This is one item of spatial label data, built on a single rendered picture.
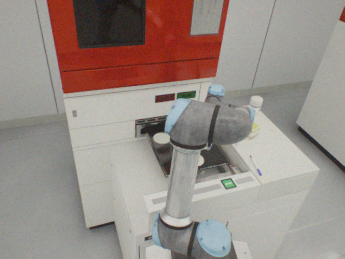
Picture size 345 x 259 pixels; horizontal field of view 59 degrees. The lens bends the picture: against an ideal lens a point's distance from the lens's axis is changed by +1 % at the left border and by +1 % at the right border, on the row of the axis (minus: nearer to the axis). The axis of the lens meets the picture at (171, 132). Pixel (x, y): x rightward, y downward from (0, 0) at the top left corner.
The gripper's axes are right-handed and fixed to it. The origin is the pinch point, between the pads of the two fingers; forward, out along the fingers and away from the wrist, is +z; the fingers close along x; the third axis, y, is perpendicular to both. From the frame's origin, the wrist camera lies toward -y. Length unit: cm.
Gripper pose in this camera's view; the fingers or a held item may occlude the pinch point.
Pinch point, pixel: (209, 148)
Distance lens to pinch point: 154.4
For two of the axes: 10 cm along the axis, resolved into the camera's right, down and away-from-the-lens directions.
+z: -0.7, 7.8, 6.2
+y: -9.5, -2.4, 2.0
